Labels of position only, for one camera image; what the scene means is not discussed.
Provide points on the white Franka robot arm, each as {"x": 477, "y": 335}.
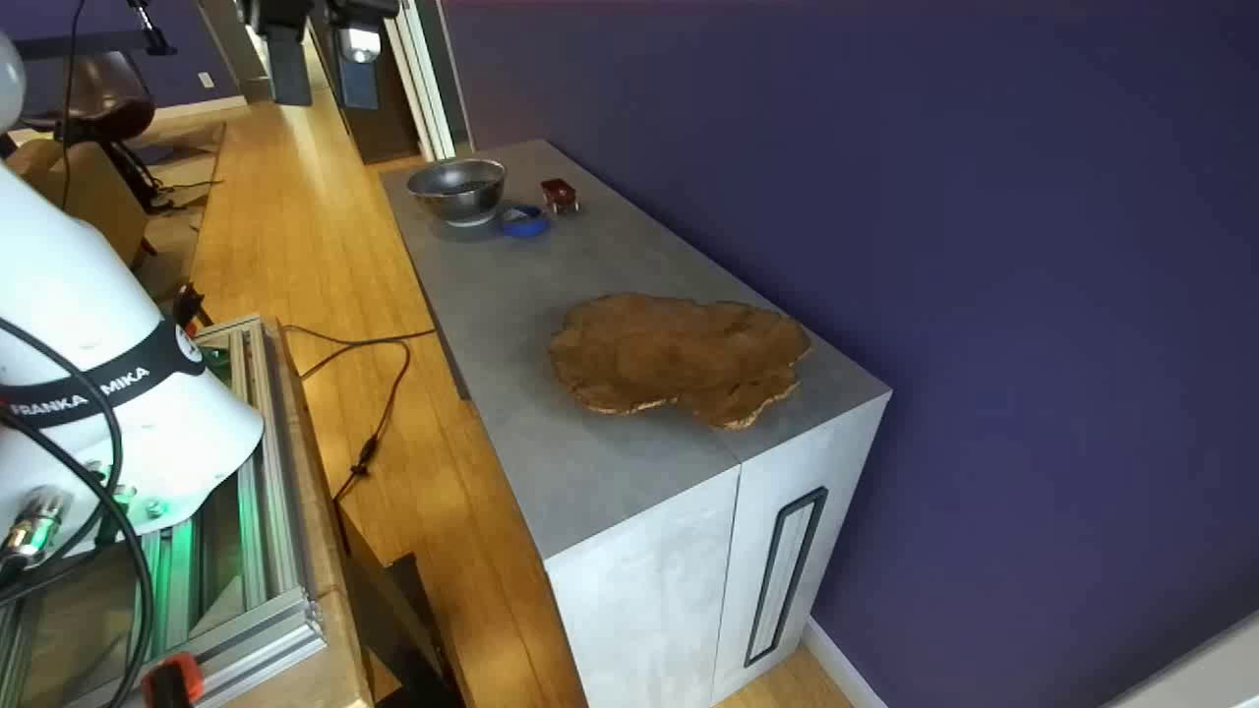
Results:
{"x": 80, "y": 301}

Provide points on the white wall socket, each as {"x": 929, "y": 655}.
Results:
{"x": 205, "y": 82}

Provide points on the red clamp knob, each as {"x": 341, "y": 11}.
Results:
{"x": 174, "y": 684}

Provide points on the white door frame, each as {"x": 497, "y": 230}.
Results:
{"x": 432, "y": 65}

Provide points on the aluminium frame stand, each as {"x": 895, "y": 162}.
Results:
{"x": 270, "y": 524}

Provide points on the grey concrete table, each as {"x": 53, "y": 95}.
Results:
{"x": 525, "y": 340}

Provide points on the small red item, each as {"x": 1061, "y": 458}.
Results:
{"x": 561, "y": 198}

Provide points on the dark chair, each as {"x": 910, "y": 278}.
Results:
{"x": 102, "y": 95}

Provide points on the round metal bowl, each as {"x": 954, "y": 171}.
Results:
{"x": 456, "y": 189}

